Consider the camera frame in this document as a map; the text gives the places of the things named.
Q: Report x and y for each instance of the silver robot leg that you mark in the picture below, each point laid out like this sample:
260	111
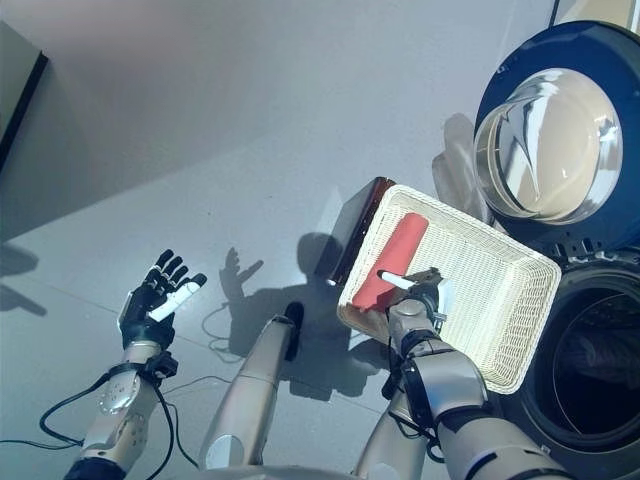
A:
385	445
255	380

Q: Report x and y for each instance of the red garment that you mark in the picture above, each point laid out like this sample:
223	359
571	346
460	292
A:
395	260

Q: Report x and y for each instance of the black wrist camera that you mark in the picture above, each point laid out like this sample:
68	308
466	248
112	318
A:
417	390
162	365

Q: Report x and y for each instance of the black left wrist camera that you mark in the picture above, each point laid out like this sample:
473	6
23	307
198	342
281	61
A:
162	365

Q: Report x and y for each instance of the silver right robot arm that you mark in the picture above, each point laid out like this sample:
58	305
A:
460	390

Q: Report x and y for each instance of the grey robot torso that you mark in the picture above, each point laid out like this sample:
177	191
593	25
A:
280	474

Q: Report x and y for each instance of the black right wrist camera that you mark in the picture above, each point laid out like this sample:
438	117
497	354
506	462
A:
417	390

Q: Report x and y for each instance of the round glass washing machine door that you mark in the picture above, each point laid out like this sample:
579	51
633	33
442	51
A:
555	150

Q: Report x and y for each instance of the brown wooden stool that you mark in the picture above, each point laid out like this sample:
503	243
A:
350	235

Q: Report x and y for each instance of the cream wicker basket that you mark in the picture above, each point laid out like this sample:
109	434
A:
485	300

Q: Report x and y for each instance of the silver right robot leg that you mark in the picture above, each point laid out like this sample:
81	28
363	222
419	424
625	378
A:
385	445

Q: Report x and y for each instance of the silver left robot leg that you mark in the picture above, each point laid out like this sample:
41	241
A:
255	380

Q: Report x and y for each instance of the black left hand white thumb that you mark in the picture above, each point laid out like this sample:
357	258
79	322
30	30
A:
145	320

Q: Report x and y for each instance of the silver right hand white thumb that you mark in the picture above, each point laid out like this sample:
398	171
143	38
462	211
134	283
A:
425	297

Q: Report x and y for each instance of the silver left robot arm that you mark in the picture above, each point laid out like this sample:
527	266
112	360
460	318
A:
117	400

